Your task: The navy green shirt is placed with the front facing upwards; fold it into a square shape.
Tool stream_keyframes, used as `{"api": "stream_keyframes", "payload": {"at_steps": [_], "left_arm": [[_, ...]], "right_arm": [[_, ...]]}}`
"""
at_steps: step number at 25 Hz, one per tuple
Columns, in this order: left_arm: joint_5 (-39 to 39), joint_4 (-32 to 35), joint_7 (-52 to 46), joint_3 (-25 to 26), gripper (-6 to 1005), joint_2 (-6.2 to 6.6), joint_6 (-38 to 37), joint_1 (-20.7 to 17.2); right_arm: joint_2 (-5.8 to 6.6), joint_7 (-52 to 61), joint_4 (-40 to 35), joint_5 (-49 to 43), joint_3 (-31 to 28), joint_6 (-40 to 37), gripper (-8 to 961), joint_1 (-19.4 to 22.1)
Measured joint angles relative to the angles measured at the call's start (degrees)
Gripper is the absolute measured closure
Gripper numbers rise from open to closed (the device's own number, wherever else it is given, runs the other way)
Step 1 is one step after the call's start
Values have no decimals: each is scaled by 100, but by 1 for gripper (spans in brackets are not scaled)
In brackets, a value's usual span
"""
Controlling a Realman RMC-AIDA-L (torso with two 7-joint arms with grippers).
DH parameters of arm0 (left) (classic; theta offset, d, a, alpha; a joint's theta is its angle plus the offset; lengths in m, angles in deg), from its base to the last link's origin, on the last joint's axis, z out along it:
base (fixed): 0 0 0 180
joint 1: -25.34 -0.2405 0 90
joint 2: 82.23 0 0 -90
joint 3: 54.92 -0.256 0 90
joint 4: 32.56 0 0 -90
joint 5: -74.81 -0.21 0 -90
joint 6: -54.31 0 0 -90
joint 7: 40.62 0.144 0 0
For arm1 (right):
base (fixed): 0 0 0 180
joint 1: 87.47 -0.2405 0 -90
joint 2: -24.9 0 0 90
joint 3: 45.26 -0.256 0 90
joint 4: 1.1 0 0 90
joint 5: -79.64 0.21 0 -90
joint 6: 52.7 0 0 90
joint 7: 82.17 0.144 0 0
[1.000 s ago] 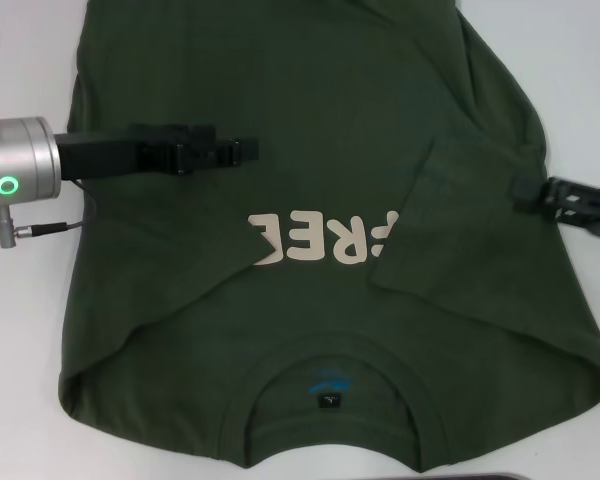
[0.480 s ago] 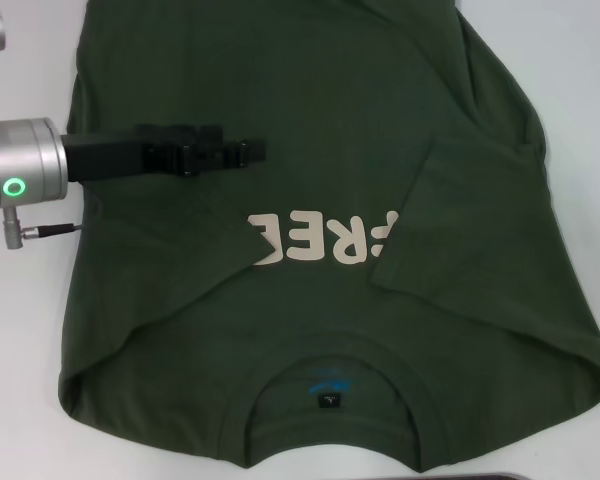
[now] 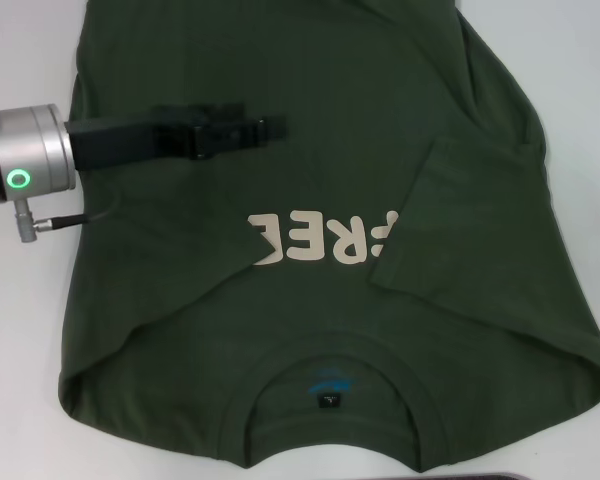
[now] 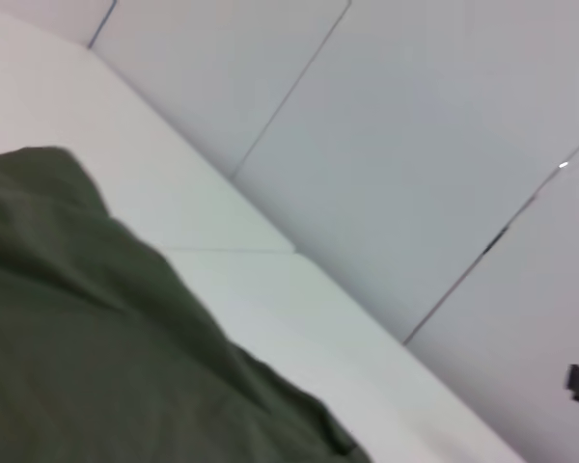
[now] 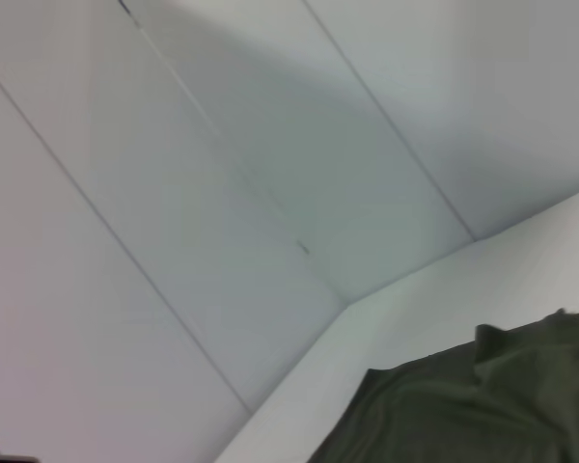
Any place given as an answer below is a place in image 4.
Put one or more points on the dark green FREE t-shirt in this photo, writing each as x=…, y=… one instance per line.
x=101, y=337

